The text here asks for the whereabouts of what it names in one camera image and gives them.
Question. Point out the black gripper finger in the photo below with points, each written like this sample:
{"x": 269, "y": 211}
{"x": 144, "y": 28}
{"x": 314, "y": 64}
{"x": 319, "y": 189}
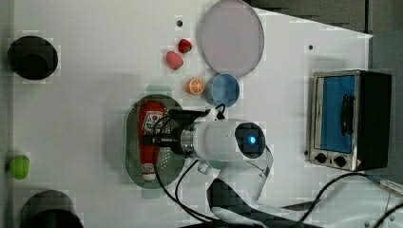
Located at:
{"x": 163, "y": 140}

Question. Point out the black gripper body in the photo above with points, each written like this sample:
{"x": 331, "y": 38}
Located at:
{"x": 180, "y": 138}

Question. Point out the red ketchup bottle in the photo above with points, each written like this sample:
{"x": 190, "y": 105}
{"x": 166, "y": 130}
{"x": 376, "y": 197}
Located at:
{"x": 149, "y": 113}

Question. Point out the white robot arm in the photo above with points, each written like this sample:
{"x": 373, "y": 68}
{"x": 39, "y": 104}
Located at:
{"x": 233, "y": 195}

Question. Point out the green oval strainer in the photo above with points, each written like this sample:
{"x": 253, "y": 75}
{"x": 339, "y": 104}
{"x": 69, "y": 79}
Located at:
{"x": 169, "y": 165}

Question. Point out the orange slice toy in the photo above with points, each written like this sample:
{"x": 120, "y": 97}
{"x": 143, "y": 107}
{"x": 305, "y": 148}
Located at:
{"x": 195, "y": 86}

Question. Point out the blue bowl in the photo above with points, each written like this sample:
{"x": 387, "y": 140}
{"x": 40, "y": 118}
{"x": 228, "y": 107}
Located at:
{"x": 222, "y": 89}

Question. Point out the green mug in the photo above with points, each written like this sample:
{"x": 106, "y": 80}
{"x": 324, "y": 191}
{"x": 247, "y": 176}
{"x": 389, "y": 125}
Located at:
{"x": 205, "y": 167}

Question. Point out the pink strawberry toy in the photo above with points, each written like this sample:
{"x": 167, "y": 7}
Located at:
{"x": 173, "y": 60}

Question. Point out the red strawberry toy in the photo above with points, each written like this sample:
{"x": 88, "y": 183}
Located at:
{"x": 184, "y": 46}

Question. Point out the lilac round plate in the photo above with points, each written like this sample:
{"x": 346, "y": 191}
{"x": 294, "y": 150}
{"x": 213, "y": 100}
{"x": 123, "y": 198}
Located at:
{"x": 232, "y": 38}

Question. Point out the black cylinder lower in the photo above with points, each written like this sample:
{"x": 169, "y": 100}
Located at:
{"x": 50, "y": 209}

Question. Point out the black cylinder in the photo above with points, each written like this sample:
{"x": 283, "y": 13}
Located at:
{"x": 33, "y": 58}
{"x": 50, "y": 209}

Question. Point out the lime green knob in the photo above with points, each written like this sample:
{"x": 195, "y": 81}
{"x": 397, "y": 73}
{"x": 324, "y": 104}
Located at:
{"x": 19, "y": 167}

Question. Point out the black cylinder upper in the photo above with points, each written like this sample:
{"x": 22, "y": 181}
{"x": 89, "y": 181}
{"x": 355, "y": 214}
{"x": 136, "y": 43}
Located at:
{"x": 33, "y": 58}

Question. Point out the toaster oven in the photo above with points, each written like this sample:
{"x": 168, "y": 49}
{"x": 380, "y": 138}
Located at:
{"x": 350, "y": 119}

